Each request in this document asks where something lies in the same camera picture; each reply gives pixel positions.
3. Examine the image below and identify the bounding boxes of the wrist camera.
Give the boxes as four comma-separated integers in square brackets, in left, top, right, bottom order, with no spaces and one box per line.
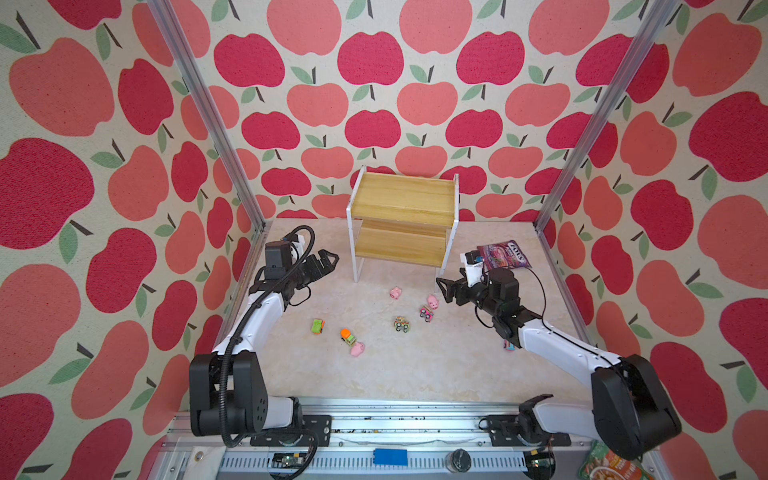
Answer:
[264,240,300,281]
[461,250,484,287]

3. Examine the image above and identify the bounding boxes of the blue tape block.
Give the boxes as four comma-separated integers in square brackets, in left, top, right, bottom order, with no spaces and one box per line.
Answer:
[373,448,409,467]

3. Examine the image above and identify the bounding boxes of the round black knob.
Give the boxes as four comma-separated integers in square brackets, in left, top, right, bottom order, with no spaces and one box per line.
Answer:
[446,449,472,473]

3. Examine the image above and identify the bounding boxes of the orange green toy truck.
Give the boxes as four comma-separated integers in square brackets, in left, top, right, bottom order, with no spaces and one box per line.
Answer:
[340,328,357,347]

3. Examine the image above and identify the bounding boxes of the right aluminium frame post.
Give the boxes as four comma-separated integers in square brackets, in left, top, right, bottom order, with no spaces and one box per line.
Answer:
[533,0,682,232]

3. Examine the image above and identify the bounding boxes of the green toy car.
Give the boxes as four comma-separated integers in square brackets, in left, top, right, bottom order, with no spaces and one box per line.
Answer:
[311,319,325,335]

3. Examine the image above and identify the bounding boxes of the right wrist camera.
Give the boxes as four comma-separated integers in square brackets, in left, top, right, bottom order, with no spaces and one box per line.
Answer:
[461,250,484,287]

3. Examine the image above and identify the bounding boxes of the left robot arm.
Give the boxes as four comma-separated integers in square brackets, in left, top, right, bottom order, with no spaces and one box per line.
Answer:
[189,249,339,448]

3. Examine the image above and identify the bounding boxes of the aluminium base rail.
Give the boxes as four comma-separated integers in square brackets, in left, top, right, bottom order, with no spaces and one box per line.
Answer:
[146,395,673,480]

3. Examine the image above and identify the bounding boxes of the purple candy bag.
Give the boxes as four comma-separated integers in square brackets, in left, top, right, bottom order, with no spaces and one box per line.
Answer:
[477,240,531,272]

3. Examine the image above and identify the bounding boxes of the pink pig toy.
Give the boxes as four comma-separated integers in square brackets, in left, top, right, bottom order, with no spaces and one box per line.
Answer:
[350,341,366,358]
[427,294,439,310]

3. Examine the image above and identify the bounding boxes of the wooden two-tier shelf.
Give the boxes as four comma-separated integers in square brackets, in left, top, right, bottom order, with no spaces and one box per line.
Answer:
[345,168,460,282]

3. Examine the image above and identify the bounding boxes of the left aluminium frame post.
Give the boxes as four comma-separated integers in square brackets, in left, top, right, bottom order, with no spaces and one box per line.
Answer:
[148,0,267,234]

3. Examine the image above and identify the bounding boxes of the green pink toy bus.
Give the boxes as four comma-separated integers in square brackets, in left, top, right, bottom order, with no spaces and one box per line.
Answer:
[393,316,410,333]

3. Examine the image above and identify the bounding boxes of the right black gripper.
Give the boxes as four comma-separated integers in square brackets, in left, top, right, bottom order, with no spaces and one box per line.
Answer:
[437,265,501,322]

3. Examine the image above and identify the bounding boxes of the green snack packet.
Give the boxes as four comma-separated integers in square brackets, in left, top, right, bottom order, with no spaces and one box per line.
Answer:
[578,441,655,480]

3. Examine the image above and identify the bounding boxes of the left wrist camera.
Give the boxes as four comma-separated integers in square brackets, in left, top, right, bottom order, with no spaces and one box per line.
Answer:
[264,240,300,281]

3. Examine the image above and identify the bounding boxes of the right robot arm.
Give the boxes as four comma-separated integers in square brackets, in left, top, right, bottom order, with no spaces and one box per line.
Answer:
[436,268,682,460]

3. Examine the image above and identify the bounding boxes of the aluminium frame post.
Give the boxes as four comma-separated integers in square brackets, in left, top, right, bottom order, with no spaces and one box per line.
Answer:
[533,0,682,232]
[148,0,267,234]

